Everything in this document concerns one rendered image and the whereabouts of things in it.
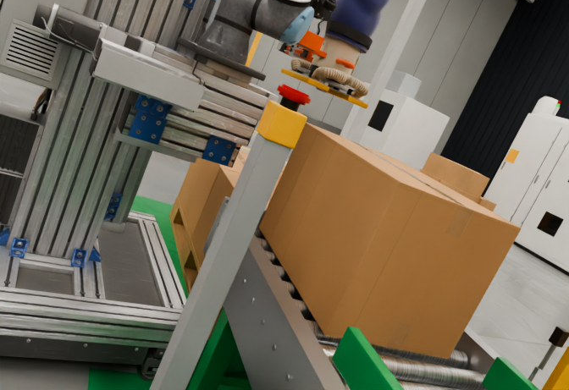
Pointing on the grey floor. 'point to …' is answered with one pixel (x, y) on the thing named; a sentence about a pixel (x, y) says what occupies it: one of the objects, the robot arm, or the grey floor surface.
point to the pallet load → (458, 178)
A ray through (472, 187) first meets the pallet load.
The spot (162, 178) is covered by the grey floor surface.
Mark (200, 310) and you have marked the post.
